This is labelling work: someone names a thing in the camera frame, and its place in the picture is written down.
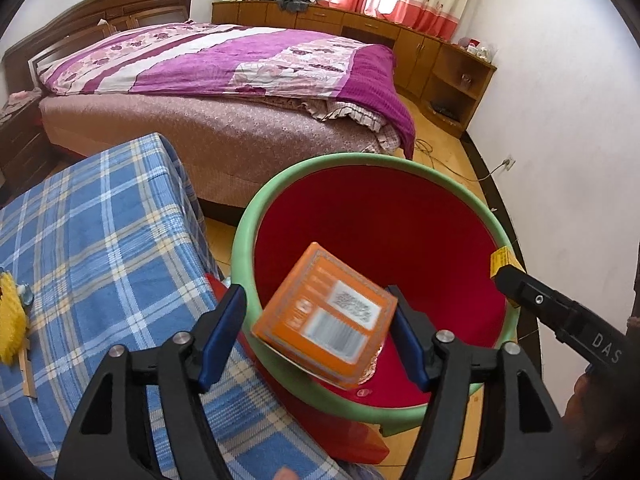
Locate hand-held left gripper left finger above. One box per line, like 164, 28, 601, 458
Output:
54, 284, 248, 480

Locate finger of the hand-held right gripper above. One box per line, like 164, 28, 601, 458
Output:
494, 263, 577, 337

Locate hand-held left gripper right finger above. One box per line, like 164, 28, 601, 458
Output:
385, 285, 581, 480

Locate yellow printed packet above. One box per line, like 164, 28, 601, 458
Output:
489, 247, 521, 281

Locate orange cardboard box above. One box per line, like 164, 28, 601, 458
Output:
250, 241, 399, 391

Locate red bin with green rim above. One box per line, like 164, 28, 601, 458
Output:
231, 152, 521, 436

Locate yellow brush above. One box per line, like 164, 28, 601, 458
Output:
0, 271, 32, 366

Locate person's right hand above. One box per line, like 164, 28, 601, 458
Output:
572, 372, 608, 427

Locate red plastic stand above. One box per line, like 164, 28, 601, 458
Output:
205, 275, 391, 466

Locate blue plaid tablecloth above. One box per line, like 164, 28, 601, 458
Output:
0, 132, 351, 480

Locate wooden stick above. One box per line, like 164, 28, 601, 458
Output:
20, 347, 39, 401

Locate bed with brown cover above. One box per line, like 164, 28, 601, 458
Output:
37, 94, 417, 221

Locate red and white containers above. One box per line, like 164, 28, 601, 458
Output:
457, 37, 494, 61

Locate dark wooden nightstand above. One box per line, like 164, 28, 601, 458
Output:
0, 92, 52, 196

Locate bed with purple quilt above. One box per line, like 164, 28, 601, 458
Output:
39, 24, 417, 159

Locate long wooden cabinet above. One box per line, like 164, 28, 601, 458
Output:
211, 0, 498, 139

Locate patterned cloth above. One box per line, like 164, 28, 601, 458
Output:
0, 87, 44, 124

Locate pile of clothes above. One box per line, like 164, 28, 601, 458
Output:
260, 0, 311, 14

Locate dark wooden headboard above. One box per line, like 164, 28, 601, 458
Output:
0, 0, 195, 96

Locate thin floor cable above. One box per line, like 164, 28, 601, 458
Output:
414, 139, 509, 184

